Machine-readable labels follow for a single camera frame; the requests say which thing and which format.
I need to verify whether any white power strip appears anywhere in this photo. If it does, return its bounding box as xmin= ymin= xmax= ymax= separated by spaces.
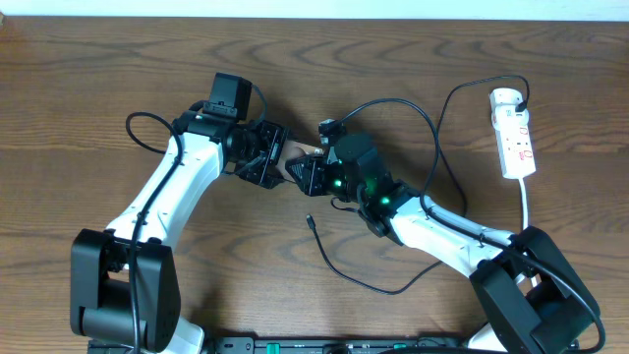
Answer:
xmin=489 ymin=88 xmax=536 ymax=179

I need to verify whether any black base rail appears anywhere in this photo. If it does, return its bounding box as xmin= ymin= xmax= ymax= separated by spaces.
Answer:
xmin=87 ymin=335 xmax=581 ymax=354

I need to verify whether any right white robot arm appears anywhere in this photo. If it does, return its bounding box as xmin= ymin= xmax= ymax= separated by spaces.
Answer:
xmin=280 ymin=134 xmax=605 ymax=353

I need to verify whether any bronze Galaxy smartphone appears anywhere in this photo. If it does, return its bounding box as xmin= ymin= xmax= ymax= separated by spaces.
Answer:
xmin=276 ymin=140 xmax=323 ymax=182

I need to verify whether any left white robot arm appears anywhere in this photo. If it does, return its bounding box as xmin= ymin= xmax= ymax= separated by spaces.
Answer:
xmin=70 ymin=73 xmax=288 ymax=353

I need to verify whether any white power strip cord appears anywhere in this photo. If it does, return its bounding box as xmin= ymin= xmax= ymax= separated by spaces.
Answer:
xmin=518 ymin=177 xmax=540 ymax=291

